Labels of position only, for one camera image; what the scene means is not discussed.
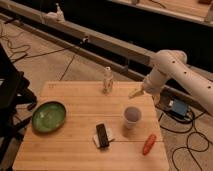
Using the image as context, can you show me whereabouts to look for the black chair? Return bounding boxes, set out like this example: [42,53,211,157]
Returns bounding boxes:
[0,44,37,164]

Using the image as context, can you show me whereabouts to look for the blue electronic box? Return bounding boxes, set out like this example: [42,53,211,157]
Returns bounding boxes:
[169,99,188,118]

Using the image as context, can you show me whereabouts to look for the metal rail frame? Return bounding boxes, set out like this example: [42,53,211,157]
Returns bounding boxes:
[0,0,213,111]

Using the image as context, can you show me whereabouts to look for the black cable right floor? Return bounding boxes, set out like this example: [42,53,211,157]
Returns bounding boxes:
[156,99,213,171]

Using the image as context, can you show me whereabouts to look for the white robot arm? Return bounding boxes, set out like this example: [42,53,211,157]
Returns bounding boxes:
[129,50,213,115]

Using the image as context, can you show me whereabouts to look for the green ceramic bowl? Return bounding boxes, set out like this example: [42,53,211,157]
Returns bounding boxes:
[32,101,66,133]

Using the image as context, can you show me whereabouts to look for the white object on rail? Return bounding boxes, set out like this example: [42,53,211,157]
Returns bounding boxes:
[46,4,65,22]

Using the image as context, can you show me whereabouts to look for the white paper cup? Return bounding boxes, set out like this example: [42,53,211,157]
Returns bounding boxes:
[124,106,142,129]

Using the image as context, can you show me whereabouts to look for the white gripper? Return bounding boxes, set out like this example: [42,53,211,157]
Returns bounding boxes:
[128,75,164,99]

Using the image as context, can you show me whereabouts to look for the white small bottle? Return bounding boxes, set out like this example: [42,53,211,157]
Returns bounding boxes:
[103,67,113,94]

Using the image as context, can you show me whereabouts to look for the black rectangular block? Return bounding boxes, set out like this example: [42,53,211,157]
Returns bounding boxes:
[96,124,109,148]

